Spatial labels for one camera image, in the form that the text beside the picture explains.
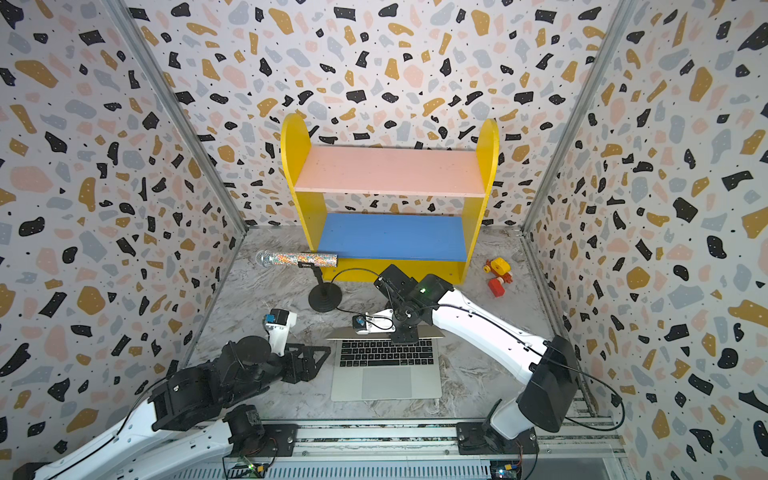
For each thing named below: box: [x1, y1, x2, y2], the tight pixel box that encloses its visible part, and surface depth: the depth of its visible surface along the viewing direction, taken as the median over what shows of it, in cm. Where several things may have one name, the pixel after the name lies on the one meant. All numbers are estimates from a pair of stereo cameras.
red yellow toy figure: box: [483, 257, 514, 298], surface depth 106 cm
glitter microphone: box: [256, 250, 339, 269], surface depth 87 cm
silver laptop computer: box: [325, 326, 445, 402], surface depth 86 cm
